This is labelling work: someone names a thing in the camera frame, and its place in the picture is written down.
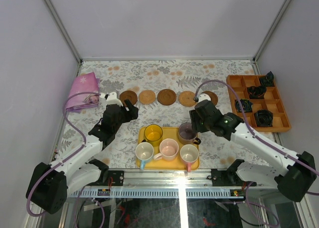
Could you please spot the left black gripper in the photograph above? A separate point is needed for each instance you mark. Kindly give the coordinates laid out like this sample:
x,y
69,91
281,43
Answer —
x,y
125,109

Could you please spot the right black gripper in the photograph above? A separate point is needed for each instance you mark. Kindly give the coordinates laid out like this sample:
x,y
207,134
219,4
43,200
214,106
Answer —
x,y
194,117

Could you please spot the purple glass cup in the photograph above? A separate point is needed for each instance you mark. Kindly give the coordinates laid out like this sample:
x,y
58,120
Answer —
x,y
187,135

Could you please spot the white mug pink handle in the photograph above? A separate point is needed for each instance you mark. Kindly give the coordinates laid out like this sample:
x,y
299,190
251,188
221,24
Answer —
x,y
189,154

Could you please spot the pink ceramic mug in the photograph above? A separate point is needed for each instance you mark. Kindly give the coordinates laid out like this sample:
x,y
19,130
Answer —
x,y
168,150

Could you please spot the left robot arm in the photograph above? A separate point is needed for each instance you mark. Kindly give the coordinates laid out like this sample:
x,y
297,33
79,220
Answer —
x,y
51,184

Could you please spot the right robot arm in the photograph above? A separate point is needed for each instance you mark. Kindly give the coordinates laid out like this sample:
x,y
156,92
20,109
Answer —
x,y
291,173

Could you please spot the dark wooden coaster far left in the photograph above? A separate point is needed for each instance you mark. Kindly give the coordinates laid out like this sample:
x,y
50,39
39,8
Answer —
x,y
128,95

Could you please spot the dark wooden coaster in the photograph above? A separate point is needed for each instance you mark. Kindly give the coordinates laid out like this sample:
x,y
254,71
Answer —
x,y
166,97
128,95
213,97

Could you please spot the light woven coaster left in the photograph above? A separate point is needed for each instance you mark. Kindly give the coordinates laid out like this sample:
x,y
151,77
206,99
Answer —
x,y
147,97

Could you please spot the light woven coaster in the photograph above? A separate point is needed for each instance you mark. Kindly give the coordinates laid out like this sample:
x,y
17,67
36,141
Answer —
x,y
186,98
147,97

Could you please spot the dark wooden coaster far right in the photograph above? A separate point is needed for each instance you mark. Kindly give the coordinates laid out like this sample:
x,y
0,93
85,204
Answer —
x,y
213,97

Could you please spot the light woven coaster right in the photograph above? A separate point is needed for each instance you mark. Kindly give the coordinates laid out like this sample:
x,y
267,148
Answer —
x,y
186,98

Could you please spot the yellow glass cup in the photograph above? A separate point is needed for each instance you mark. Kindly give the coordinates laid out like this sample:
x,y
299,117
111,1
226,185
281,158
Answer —
x,y
153,134

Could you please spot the dark wooden coaster middle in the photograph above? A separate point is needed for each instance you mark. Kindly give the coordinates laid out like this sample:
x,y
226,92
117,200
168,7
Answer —
x,y
166,97

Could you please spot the floral table cloth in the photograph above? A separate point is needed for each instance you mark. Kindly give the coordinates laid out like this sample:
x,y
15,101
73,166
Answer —
x,y
179,76

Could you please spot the black rolled item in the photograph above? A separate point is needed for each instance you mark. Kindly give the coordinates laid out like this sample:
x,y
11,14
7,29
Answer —
x,y
267,80
256,92
247,106
263,118

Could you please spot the purple folded cloth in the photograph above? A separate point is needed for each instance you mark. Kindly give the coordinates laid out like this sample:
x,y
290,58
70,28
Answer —
x,y
83,83

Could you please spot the yellow plastic tray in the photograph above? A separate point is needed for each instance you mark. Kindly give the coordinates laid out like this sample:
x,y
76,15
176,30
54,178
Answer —
x,y
176,164

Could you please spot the black rolled item bottom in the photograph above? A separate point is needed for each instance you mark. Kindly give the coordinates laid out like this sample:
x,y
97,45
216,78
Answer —
x,y
263,118

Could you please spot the orange compartment organizer box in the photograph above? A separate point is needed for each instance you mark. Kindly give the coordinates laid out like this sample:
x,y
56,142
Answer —
x,y
271,101

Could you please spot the black rolled item top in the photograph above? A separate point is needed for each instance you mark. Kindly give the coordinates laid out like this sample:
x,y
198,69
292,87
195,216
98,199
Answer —
x,y
267,80

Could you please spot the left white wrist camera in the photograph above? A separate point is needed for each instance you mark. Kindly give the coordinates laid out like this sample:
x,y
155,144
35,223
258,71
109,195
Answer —
x,y
111,99

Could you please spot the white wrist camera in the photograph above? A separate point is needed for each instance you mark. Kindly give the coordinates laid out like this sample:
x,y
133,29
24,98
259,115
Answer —
x,y
111,99
202,97

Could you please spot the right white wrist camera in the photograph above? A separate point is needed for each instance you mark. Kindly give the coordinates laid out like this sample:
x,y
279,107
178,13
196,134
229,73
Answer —
x,y
202,97

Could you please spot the white mug blue handle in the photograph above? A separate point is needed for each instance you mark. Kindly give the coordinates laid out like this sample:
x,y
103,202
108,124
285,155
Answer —
x,y
144,153

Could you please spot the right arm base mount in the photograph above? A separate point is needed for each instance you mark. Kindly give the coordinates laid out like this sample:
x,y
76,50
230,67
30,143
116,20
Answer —
x,y
228,177

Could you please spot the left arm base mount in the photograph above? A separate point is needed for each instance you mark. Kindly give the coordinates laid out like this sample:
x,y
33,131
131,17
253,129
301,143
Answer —
x,y
113,177

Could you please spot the aluminium front rail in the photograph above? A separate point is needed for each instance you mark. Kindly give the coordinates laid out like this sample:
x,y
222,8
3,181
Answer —
x,y
136,178

